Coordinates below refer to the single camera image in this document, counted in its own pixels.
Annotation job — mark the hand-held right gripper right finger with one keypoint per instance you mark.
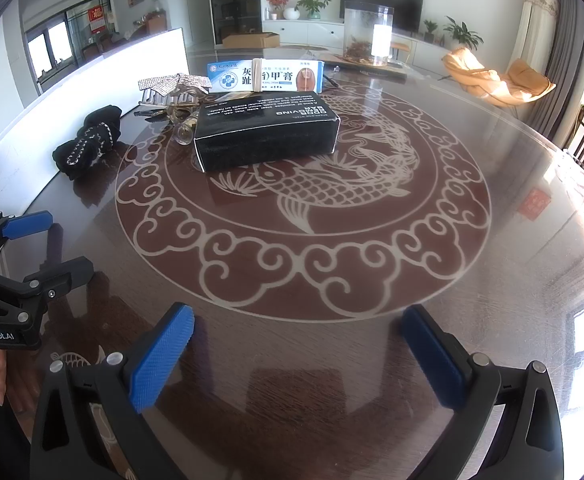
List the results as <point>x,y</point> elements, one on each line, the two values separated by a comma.
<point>434,360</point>

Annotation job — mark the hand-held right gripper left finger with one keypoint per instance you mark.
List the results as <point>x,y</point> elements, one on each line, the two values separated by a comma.
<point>164,355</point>

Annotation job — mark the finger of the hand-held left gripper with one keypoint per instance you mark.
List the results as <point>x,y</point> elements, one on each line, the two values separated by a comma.
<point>67,272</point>
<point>27,225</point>

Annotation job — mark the blue and white ointment box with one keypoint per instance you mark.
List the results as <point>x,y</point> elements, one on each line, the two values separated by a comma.
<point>277,77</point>

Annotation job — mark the patterned wooden desktop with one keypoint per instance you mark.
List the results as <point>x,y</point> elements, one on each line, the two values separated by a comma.
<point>372,350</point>

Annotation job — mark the black rhinestone scrunchie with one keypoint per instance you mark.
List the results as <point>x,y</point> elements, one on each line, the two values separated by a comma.
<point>79,157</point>

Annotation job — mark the white foam board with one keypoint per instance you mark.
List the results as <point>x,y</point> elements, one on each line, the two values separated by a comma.
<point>122,70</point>

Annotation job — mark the small glass bottle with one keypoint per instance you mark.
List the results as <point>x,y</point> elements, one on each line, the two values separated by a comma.
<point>186,130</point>

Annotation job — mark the dark framed glass door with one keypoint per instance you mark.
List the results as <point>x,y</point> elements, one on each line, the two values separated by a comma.
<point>57,35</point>

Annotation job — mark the rhinestone bow clear hair claw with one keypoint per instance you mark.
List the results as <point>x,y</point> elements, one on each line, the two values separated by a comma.
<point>172,82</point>

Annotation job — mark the red door poster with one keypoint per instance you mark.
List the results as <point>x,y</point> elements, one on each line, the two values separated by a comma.
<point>97,20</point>

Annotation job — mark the black cardboard box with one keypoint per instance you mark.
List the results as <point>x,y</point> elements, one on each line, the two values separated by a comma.
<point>267,135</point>

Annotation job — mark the brown cardboard box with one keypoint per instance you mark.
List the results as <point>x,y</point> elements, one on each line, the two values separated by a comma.
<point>252,40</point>

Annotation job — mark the orange lounge chair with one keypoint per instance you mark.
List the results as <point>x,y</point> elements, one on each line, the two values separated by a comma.
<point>522,80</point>

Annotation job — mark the dark display cabinet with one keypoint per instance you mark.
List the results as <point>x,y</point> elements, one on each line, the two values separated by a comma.
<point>234,0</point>

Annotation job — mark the wooden bench stool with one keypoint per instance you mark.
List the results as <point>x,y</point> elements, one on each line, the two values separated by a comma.
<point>404,46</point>

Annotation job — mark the grey curtain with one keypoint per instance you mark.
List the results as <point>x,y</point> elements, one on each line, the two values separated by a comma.
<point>567,60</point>

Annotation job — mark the large leafy potted plant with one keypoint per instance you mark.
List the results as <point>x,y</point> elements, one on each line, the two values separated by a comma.
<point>462,32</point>

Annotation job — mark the small potted plant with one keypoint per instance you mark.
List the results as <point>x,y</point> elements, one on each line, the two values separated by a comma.
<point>429,30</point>

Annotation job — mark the red flowers in vase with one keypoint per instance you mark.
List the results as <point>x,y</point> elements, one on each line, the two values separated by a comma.
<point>278,2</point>

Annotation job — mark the clear plastic jar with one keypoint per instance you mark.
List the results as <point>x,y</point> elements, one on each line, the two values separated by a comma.
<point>362,30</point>

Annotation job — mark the round white vase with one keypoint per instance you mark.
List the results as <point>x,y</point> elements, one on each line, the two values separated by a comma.
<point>291,13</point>

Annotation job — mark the white television cabinet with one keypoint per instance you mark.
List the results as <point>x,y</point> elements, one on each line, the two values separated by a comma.
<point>317,32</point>

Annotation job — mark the lace covered air conditioner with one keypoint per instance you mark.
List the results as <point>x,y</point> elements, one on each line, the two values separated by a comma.
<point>534,25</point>

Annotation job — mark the black television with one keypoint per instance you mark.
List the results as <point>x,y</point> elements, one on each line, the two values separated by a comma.
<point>407,7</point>

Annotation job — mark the green potted plant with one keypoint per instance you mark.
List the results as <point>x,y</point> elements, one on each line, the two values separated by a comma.
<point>313,5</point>

